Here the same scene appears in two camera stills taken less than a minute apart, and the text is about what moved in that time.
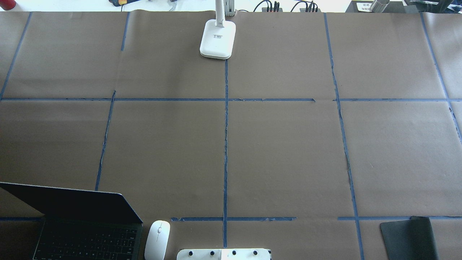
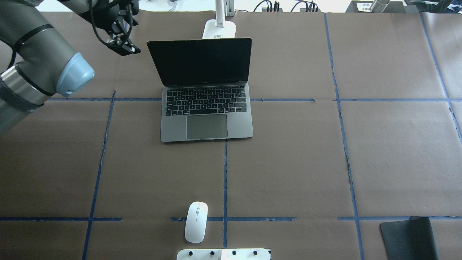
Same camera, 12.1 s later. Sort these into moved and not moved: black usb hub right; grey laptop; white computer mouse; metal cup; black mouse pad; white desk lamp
Moved: white computer mouse; grey laptop
Not moved: metal cup; white desk lamp; black mouse pad; black usb hub right
